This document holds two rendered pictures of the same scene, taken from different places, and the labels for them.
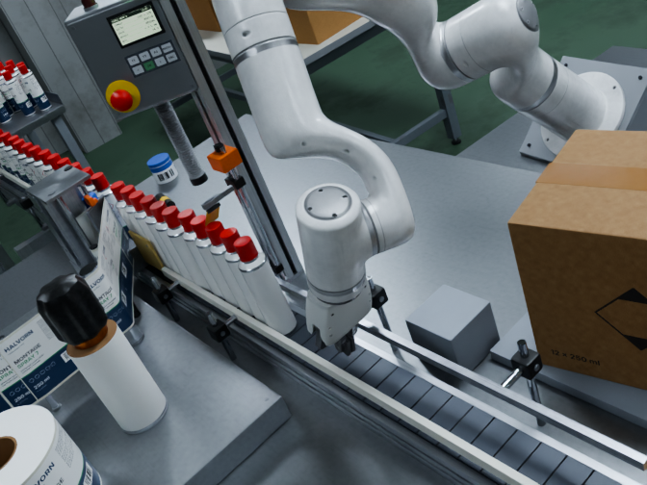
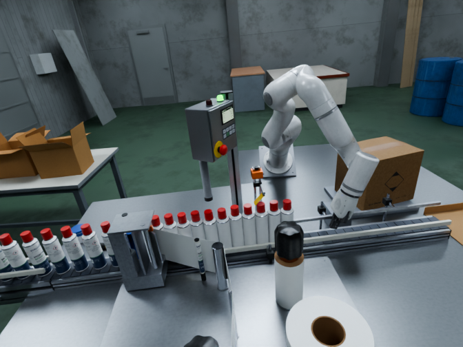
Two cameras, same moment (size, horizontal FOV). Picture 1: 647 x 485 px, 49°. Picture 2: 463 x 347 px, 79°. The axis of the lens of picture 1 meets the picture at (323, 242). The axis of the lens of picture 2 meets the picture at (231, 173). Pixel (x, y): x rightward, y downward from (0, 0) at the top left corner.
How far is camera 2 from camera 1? 1.33 m
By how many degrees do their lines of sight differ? 55
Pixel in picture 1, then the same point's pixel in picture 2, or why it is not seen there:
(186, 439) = (323, 290)
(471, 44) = (290, 129)
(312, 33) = (78, 169)
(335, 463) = (362, 264)
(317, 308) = (355, 201)
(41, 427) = (323, 302)
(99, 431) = (281, 321)
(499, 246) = (298, 197)
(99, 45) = (216, 122)
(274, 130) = (348, 134)
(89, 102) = not seen: outside the picture
